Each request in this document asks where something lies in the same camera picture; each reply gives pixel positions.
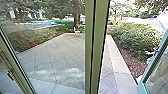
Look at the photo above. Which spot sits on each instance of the green framed glass door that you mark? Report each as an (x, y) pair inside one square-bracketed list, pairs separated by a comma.
[(95, 46)]

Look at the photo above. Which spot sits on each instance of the small white outdoor object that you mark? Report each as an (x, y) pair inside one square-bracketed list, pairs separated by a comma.
[(77, 31)]

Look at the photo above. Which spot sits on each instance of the green tree outdoors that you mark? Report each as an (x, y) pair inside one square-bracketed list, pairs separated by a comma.
[(75, 11)]

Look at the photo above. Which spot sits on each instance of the green hedge outdoors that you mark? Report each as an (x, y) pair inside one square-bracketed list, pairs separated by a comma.
[(136, 38)]

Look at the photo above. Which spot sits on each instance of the low brown shrub bed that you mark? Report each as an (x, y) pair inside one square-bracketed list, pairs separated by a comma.
[(30, 38)]

